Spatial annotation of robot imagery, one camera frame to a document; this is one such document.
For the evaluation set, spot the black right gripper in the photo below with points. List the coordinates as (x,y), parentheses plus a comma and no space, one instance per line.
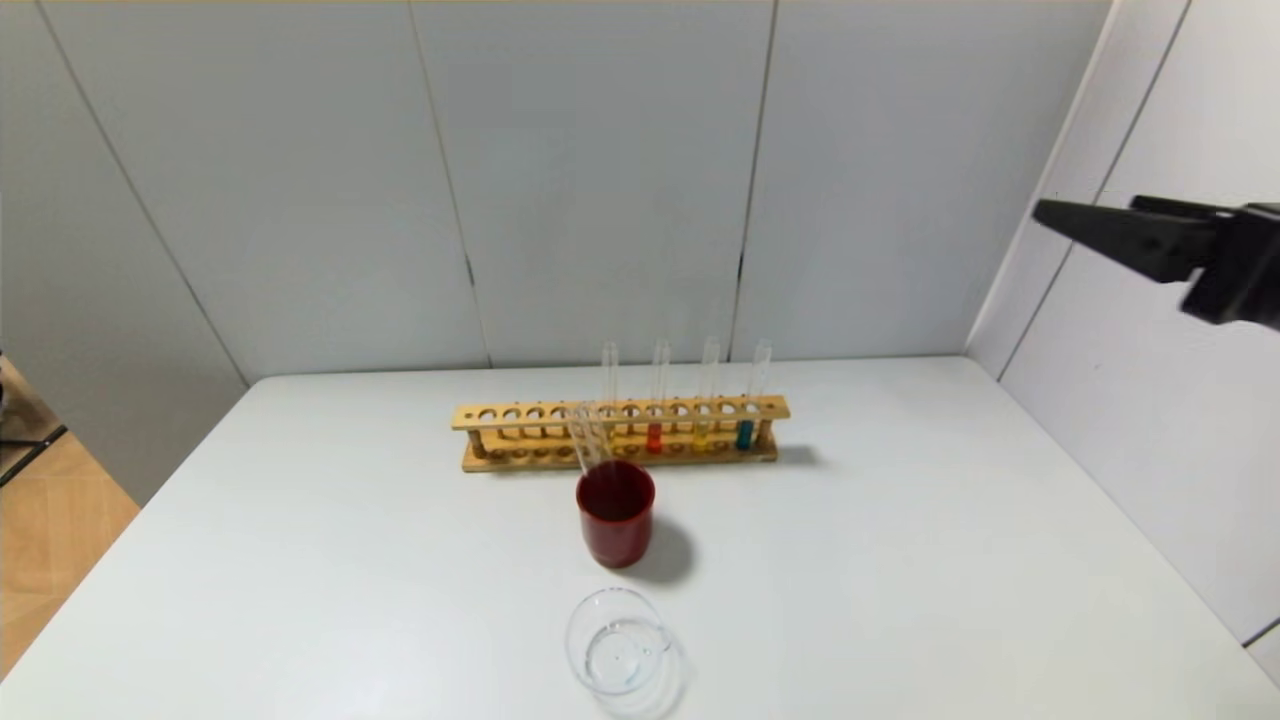
(1243,265)

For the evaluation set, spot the test tube with blue pigment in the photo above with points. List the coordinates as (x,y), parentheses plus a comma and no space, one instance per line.
(745,434)

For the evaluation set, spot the test tube with red pigment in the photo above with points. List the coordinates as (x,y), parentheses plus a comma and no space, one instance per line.
(654,438)

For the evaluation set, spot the test tube with pale yellow pigment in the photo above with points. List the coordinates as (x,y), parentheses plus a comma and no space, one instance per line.
(609,385)

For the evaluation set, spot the wooden test tube rack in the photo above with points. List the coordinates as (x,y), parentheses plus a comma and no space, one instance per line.
(520,413)

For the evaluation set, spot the red plastic cup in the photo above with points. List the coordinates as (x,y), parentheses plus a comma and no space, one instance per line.
(615,535)

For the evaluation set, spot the clear glass dish with spout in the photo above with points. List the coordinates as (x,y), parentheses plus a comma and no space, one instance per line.
(617,650)

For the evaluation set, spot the black metal bar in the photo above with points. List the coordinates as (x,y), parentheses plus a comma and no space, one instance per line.
(35,450)

